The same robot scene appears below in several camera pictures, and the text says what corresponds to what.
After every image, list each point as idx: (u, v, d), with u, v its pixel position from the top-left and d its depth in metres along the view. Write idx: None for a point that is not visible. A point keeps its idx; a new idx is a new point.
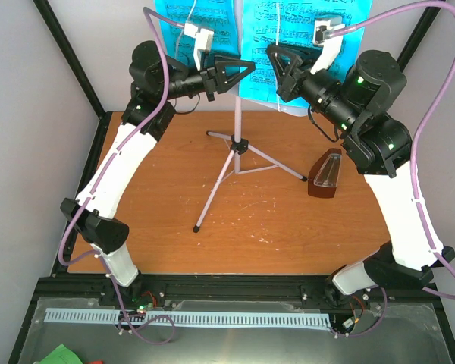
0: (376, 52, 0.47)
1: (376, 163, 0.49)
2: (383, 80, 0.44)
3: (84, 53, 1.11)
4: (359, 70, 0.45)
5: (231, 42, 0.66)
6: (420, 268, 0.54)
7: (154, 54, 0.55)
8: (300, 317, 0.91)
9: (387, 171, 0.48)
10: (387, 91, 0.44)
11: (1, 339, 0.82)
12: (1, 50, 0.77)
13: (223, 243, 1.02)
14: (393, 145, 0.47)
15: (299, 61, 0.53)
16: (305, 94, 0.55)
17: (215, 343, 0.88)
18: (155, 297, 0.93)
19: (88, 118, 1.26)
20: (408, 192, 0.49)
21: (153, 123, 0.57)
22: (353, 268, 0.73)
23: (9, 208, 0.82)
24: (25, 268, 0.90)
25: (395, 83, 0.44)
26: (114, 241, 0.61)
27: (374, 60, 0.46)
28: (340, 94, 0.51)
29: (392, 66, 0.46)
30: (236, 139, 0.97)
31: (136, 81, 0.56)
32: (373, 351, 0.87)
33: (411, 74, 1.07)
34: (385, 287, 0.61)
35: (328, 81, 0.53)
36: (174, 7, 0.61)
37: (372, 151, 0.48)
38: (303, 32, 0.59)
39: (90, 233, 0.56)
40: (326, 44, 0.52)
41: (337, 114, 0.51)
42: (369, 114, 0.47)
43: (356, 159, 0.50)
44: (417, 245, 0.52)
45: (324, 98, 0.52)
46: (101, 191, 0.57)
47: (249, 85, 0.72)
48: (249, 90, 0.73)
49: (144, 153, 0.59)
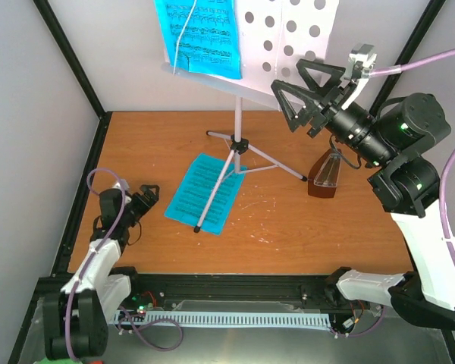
0: (422, 96, 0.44)
1: (403, 204, 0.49)
2: (428, 131, 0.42)
3: (84, 52, 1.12)
4: (405, 116, 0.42)
5: (232, 42, 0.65)
6: (453, 308, 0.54)
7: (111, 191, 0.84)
8: (300, 317, 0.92)
9: (416, 211, 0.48)
10: (431, 141, 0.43)
11: (1, 339, 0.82)
12: (1, 48, 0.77)
13: (223, 243, 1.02)
14: (421, 184, 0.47)
15: (317, 107, 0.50)
16: (334, 127, 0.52)
17: (216, 343, 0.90)
18: (155, 297, 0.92)
19: (87, 117, 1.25)
20: (439, 231, 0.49)
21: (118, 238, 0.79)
22: (371, 284, 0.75)
23: (8, 207, 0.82)
24: (24, 269, 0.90)
25: (440, 133, 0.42)
26: (100, 331, 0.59)
27: (421, 106, 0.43)
28: (377, 130, 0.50)
29: (437, 114, 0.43)
30: (236, 139, 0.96)
31: (104, 208, 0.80)
32: (373, 351, 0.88)
33: (412, 73, 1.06)
34: (413, 323, 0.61)
35: (361, 117, 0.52)
36: (174, 7, 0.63)
37: (400, 189, 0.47)
38: (194, 185, 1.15)
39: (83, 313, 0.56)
40: (360, 81, 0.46)
41: (371, 150, 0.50)
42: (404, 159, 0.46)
43: (382, 198, 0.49)
44: (450, 284, 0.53)
45: (358, 133, 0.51)
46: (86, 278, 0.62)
47: (180, 212, 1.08)
48: (180, 217, 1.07)
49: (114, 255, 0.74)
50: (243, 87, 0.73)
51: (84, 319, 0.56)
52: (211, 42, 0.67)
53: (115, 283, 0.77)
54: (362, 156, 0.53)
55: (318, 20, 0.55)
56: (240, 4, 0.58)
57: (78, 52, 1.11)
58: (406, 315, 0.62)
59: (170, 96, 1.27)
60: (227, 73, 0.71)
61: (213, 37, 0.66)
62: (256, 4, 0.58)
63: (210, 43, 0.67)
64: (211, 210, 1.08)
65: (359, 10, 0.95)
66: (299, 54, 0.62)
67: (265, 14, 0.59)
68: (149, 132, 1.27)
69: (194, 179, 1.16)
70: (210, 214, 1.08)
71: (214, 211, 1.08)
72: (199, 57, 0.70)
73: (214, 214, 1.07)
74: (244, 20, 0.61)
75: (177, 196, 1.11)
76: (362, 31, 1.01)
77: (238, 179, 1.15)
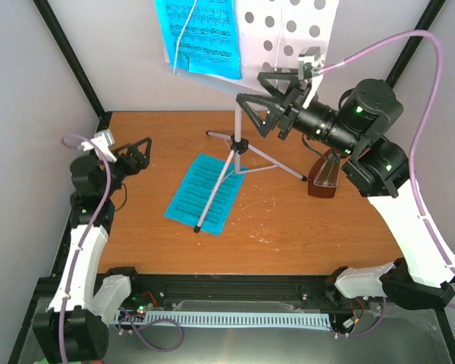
0: (372, 81, 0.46)
1: (377, 186, 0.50)
2: (381, 110, 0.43)
3: (84, 53, 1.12)
4: (357, 100, 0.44)
5: (231, 42, 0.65)
6: (440, 285, 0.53)
7: (86, 162, 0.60)
8: (300, 317, 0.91)
9: (389, 191, 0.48)
10: (386, 120, 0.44)
11: (1, 339, 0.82)
12: (1, 49, 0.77)
13: (223, 243, 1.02)
14: (390, 165, 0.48)
15: (280, 110, 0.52)
16: (301, 126, 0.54)
17: (216, 343, 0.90)
18: (155, 297, 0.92)
19: (87, 117, 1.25)
20: (413, 209, 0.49)
21: (103, 220, 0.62)
22: (364, 276, 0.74)
23: (8, 207, 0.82)
24: (23, 268, 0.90)
25: (394, 111, 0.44)
26: (101, 342, 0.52)
27: (372, 90, 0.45)
28: (339, 120, 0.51)
29: (388, 94, 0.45)
30: (236, 139, 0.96)
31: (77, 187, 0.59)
32: (373, 351, 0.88)
33: (411, 74, 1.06)
34: (406, 307, 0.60)
35: (322, 111, 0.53)
36: (174, 7, 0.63)
37: (372, 174, 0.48)
38: (194, 185, 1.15)
39: (79, 333, 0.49)
40: (314, 80, 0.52)
41: (340, 140, 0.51)
42: (368, 142, 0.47)
43: (355, 183, 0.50)
44: (434, 262, 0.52)
45: (324, 128, 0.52)
46: (76, 290, 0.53)
47: (179, 212, 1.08)
48: (180, 216, 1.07)
49: (101, 246, 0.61)
50: (243, 87, 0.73)
51: (81, 339, 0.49)
52: (211, 42, 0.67)
53: (114, 283, 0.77)
54: (334, 149, 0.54)
55: (318, 20, 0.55)
56: (240, 4, 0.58)
57: (78, 52, 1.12)
58: (399, 300, 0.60)
59: (170, 96, 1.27)
60: (227, 73, 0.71)
61: (213, 37, 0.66)
62: (256, 4, 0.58)
63: (211, 43, 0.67)
64: (212, 210, 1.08)
65: (359, 11, 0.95)
66: (299, 53, 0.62)
67: (265, 15, 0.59)
68: (149, 131, 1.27)
69: (194, 179, 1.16)
70: (211, 214, 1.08)
71: (214, 211, 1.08)
72: (199, 57, 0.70)
73: (214, 214, 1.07)
74: (244, 20, 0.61)
75: (177, 196, 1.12)
76: (362, 32, 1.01)
77: (239, 179, 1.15)
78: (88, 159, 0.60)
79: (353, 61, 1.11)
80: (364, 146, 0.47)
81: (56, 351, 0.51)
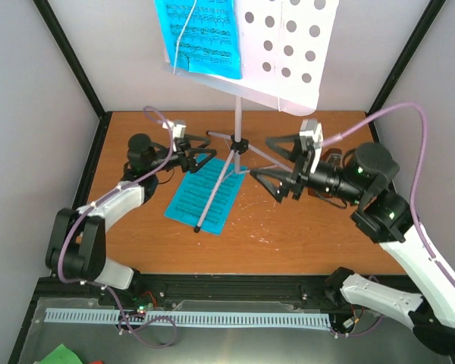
0: (370, 144, 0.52)
1: (384, 234, 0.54)
2: (380, 170, 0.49)
3: (84, 52, 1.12)
4: (359, 163, 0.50)
5: (232, 42, 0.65)
6: None
7: (143, 142, 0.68)
8: (300, 317, 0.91)
9: (396, 236, 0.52)
10: (384, 178, 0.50)
11: (1, 339, 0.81)
12: (2, 49, 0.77)
13: (223, 243, 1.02)
14: (393, 213, 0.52)
15: (291, 180, 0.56)
16: (312, 185, 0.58)
17: (215, 344, 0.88)
18: (155, 297, 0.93)
19: (87, 117, 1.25)
20: (423, 252, 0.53)
21: (145, 190, 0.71)
22: (385, 298, 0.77)
23: (8, 207, 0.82)
24: (23, 269, 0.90)
25: (391, 171, 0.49)
26: (95, 262, 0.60)
27: (371, 152, 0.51)
28: (346, 175, 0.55)
29: (386, 155, 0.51)
30: (236, 139, 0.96)
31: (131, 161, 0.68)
32: (373, 351, 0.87)
33: (411, 73, 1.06)
34: (440, 350, 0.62)
35: (329, 169, 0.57)
36: (174, 7, 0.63)
37: (378, 222, 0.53)
38: (194, 185, 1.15)
39: (86, 240, 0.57)
40: (317, 152, 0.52)
41: (349, 193, 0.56)
42: (372, 193, 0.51)
43: (364, 230, 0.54)
44: None
45: (333, 183, 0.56)
46: (101, 208, 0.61)
47: (179, 212, 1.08)
48: (180, 216, 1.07)
49: (134, 202, 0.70)
50: (243, 87, 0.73)
51: (86, 243, 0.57)
52: (211, 42, 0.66)
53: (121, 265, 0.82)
54: (344, 199, 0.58)
55: (318, 20, 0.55)
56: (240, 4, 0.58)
57: (78, 52, 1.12)
58: (431, 343, 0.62)
59: (170, 97, 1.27)
60: (227, 73, 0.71)
61: (213, 37, 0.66)
62: (257, 4, 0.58)
63: (211, 43, 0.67)
64: (212, 210, 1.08)
65: (359, 11, 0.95)
66: (299, 54, 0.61)
67: (265, 15, 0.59)
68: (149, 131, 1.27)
69: (193, 179, 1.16)
70: (210, 214, 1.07)
71: (214, 211, 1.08)
72: (199, 57, 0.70)
73: (214, 214, 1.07)
74: (244, 20, 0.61)
75: (177, 196, 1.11)
76: (362, 31, 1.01)
77: (239, 178, 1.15)
78: (145, 139, 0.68)
79: (353, 61, 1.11)
80: (369, 199, 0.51)
81: (54, 252, 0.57)
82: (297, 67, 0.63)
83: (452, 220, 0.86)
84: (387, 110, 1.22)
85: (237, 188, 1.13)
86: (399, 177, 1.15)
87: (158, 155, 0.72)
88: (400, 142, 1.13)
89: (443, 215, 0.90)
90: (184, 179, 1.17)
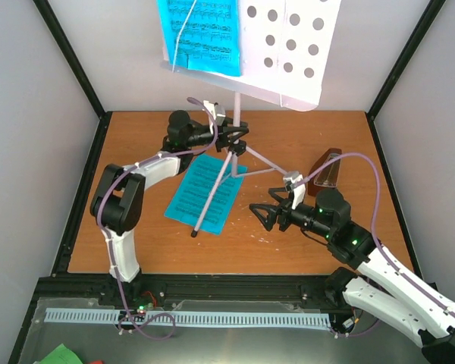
0: (327, 189, 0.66)
1: (354, 261, 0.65)
2: (334, 208, 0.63)
3: (84, 53, 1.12)
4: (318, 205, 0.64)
5: (232, 37, 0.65)
6: (447, 331, 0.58)
7: (182, 120, 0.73)
8: (300, 317, 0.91)
9: (362, 259, 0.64)
10: (338, 214, 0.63)
11: (1, 339, 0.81)
12: (3, 50, 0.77)
13: (224, 243, 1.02)
14: (356, 240, 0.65)
15: (274, 211, 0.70)
16: (294, 221, 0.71)
17: (215, 343, 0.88)
18: (155, 297, 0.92)
19: (87, 117, 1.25)
20: (390, 269, 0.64)
21: (182, 164, 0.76)
22: (393, 314, 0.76)
23: (9, 206, 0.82)
24: (23, 268, 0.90)
25: (343, 207, 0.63)
26: (131, 216, 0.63)
27: (327, 196, 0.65)
28: (317, 214, 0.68)
29: (340, 196, 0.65)
30: (236, 123, 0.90)
31: (171, 136, 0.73)
32: (374, 351, 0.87)
33: (409, 74, 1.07)
34: None
35: (305, 208, 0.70)
36: (176, 3, 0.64)
37: (346, 250, 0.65)
38: (194, 185, 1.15)
39: (128, 192, 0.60)
40: (296, 190, 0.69)
41: (322, 228, 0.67)
42: (335, 227, 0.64)
43: (337, 258, 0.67)
44: (434, 312, 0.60)
45: (308, 220, 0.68)
46: (143, 169, 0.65)
47: (179, 212, 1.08)
48: (179, 217, 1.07)
49: (170, 173, 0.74)
50: (240, 84, 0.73)
51: (127, 196, 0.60)
52: (211, 37, 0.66)
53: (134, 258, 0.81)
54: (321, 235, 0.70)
55: (324, 13, 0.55)
56: None
57: (79, 53, 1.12)
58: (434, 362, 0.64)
59: (170, 97, 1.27)
60: (227, 69, 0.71)
61: (214, 32, 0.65)
62: None
63: (211, 39, 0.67)
64: (211, 211, 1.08)
65: (359, 12, 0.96)
66: (301, 48, 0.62)
67: (268, 9, 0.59)
68: (149, 131, 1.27)
69: (194, 179, 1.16)
70: (209, 214, 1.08)
71: (213, 212, 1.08)
72: (199, 54, 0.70)
73: (213, 215, 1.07)
74: (246, 14, 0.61)
75: (177, 197, 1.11)
76: (361, 31, 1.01)
77: (238, 180, 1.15)
78: (183, 117, 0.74)
79: (353, 61, 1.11)
80: (334, 231, 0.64)
81: (97, 202, 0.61)
82: (299, 61, 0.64)
83: (451, 219, 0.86)
84: (386, 110, 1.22)
85: (237, 189, 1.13)
86: (397, 177, 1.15)
87: (195, 133, 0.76)
88: (400, 142, 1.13)
89: (443, 215, 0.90)
90: (185, 179, 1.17)
